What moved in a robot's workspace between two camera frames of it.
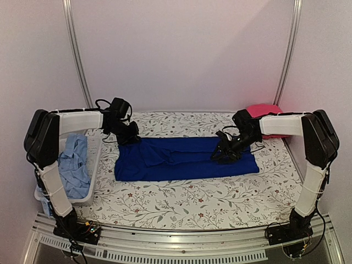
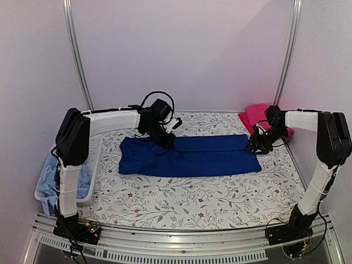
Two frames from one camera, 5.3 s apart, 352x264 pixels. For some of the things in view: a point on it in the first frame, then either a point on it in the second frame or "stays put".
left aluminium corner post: [75, 49] stays put
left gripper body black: [124, 133] to [158, 138]
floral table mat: [273, 197] stays put
